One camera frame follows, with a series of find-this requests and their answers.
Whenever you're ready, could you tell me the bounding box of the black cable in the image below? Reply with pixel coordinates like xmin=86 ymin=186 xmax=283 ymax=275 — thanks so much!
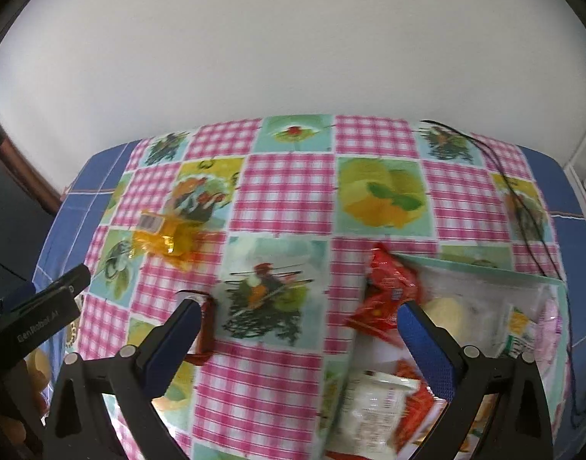
xmin=419 ymin=118 xmax=586 ymax=430

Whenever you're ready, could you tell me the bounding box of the pink snack packet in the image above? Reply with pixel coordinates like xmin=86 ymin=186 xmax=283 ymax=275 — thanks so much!
xmin=534 ymin=298 xmax=562 ymax=375

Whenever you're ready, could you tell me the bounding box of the clear white bun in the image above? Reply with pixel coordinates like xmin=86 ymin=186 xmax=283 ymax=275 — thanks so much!
xmin=420 ymin=271 xmax=506 ymax=355

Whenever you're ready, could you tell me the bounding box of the pink plaid fruit tablecloth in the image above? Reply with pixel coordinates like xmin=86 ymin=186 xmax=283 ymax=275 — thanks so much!
xmin=66 ymin=114 xmax=560 ymax=459

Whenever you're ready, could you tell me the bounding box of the white red snack packet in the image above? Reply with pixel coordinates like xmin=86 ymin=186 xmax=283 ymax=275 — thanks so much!
xmin=326 ymin=370 xmax=420 ymax=459

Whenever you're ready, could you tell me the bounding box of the orange yellow snack packet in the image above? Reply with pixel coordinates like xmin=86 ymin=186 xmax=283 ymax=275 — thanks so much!
xmin=131 ymin=211 xmax=208 ymax=271

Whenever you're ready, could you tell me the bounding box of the yellow cake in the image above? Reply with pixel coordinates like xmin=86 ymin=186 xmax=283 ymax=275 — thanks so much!
xmin=26 ymin=348 xmax=52 ymax=391

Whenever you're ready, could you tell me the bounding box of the orange white cracker packet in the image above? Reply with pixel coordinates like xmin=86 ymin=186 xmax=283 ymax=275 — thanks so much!
xmin=176 ymin=290 xmax=217 ymax=366

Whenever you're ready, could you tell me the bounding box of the green white biscuit packet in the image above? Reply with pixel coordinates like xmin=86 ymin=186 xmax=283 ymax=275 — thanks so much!
xmin=494 ymin=303 xmax=537 ymax=358

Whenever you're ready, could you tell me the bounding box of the brown wooden frame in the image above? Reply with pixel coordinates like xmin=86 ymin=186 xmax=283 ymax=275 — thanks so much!
xmin=0 ymin=125 xmax=61 ymax=216

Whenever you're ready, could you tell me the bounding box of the red gold patterned snack packet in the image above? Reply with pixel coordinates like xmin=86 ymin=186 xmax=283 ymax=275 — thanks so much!
xmin=392 ymin=359 xmax=435 ymax=453

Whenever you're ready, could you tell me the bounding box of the red nice snack packet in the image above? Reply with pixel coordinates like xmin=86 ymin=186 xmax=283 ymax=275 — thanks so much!
xmin=344 ymin=243 xmax=424 ymax=347

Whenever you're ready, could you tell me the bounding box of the blue quilted bed cover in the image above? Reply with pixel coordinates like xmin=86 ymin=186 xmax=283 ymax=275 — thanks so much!
xmin=32 ymin=140 xmax=139 ymax=291

